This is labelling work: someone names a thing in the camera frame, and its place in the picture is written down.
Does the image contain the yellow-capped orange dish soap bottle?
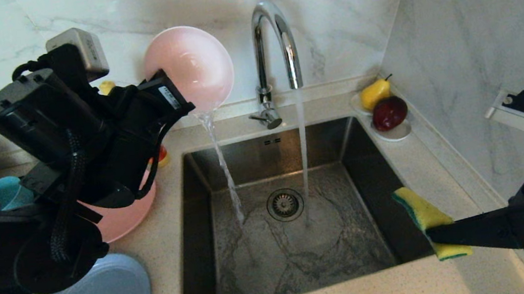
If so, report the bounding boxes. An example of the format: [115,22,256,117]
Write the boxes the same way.
[98,74,171,175]

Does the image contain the yellow pear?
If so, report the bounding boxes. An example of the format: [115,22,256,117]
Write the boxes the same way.
[359,74,397,113]

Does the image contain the large pink plate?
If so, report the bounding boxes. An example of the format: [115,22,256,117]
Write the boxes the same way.
[77,169,163,246]

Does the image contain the chrome gooseneck faucet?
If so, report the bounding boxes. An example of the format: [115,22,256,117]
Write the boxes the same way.
[234,0,310,133]

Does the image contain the teal bowl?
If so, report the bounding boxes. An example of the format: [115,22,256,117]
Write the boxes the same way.
[0,174,36,212]

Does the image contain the pink bowl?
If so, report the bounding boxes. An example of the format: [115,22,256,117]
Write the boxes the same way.
[139,20,239,121]

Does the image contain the small white fruit dish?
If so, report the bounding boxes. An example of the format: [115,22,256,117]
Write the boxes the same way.
[350,88,414,147]

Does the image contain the dark red apple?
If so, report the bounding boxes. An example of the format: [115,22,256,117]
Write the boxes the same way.
[370,94,411,133]

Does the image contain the stainless steel sink basin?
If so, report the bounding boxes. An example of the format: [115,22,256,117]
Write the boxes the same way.
[160,106,453,294]

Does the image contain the round metal drain strainer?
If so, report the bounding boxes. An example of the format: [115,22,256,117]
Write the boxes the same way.
[265,186,306,225]

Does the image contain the yellow sponge brush with handle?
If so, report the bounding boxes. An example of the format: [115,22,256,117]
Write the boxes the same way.
[391,179,474,266]

